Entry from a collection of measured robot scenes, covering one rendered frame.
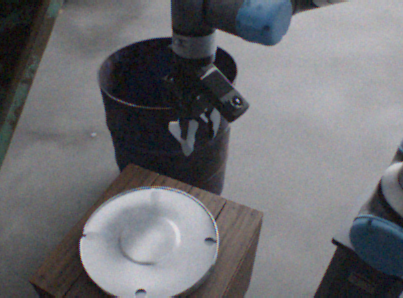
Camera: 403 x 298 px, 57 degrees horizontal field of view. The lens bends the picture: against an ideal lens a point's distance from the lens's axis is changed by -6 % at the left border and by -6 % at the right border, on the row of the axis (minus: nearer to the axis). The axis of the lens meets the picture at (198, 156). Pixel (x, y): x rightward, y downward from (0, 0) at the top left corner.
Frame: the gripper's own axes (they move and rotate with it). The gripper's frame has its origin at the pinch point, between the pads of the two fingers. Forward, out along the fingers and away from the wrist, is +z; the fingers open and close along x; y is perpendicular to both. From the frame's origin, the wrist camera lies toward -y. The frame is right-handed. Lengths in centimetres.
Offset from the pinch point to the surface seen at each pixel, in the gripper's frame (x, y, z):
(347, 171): -75, -9, 55
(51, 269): 34.8, 10.5, 20.2
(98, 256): 26.2, 3.8, 16.6
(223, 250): 5.0, -11.6, 20.1
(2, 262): 43, 49, 55
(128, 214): 14.8, 8.2, 16.6
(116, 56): -19, 57, 9
